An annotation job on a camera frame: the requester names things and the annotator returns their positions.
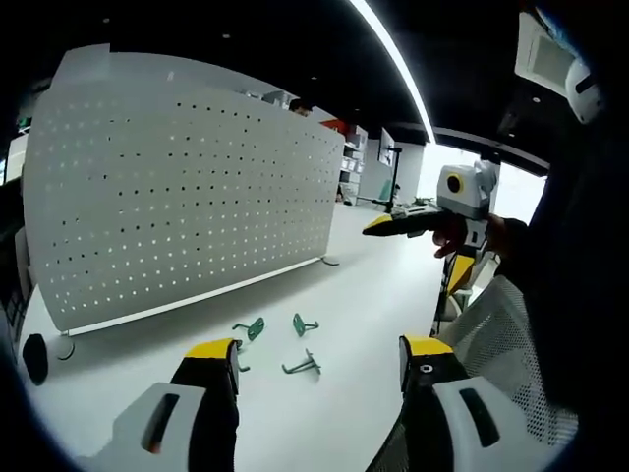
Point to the person's right hand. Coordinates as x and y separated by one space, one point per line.
449 233

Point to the green hook assembly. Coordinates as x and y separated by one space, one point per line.
254 328
300 325
307 365

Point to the white mesh chair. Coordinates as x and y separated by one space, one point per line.
496 334

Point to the black tripod stand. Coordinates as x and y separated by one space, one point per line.
390 187

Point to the white perforated mounting plate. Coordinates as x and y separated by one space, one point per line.
187 196

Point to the ceiling air conditioner unit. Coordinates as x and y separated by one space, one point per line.
543 54

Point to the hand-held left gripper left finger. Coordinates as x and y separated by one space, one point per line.
187 418

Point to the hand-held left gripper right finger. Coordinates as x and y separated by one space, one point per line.
457 408

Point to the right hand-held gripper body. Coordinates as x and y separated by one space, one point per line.
467 196

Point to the linear ceiling light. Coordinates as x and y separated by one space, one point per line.
408 69

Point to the white worn device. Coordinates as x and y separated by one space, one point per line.
585 93

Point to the background storage shelf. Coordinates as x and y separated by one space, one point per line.
354 162

